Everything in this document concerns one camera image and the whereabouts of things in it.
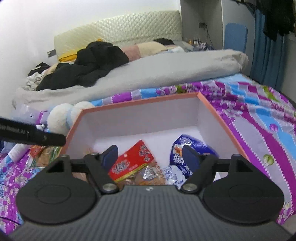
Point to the small bottles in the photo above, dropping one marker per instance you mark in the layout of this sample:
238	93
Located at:
198	43

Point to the clear brownish snack packet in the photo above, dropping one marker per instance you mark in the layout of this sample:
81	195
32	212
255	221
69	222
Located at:
47	158

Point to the yellow blanket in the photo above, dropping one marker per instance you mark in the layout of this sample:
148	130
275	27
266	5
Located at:
67	56

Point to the white blue plush toy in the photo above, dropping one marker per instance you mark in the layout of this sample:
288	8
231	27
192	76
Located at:
57	118

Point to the white spray can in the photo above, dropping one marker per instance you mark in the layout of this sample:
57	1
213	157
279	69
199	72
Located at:
19	151

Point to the dark wall switch plate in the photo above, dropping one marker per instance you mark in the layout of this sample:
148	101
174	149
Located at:
51	53

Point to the dark cloth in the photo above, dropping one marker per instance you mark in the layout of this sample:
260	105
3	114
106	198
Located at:
164	41

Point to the red snack packet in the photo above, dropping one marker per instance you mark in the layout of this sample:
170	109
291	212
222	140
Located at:
129	164

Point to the blue curtain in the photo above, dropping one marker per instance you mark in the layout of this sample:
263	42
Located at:
266	58

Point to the pile of clothes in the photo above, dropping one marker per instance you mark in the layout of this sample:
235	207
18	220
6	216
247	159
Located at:
34	77

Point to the orange snack packet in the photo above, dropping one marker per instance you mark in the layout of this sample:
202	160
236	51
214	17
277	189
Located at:
35	150

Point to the wall socket with plug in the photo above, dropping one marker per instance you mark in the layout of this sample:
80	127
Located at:
202	24

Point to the clear biscuit snack packet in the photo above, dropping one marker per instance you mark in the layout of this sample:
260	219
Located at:
150	174

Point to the small white blue snack packet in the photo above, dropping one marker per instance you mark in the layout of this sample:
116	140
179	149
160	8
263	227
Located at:
172	175

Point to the pink beige pillow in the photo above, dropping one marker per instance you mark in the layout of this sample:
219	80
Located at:
143	49

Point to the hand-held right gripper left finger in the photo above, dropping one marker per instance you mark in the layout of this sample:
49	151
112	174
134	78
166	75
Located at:
110	158

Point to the clear plastic bag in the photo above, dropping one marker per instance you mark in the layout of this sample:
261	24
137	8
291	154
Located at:
27	113

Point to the blue padded board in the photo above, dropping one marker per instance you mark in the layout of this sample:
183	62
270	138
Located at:
235	37

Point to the grey duvet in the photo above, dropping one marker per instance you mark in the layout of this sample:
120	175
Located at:
161	71

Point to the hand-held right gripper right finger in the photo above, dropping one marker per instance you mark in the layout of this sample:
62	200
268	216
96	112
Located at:
189	158

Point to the black jacket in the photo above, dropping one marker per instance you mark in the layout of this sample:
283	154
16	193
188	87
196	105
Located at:
92	62

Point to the purple floral bedsheet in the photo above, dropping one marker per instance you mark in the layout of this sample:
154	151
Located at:
254	120

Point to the black hanging coat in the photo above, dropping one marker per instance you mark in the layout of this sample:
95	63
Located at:
277	20

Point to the pink cardboard box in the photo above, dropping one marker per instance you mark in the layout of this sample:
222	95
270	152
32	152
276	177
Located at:
143	115

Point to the cream quilted headboard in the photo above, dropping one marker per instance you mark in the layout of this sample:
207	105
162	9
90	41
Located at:
129	27

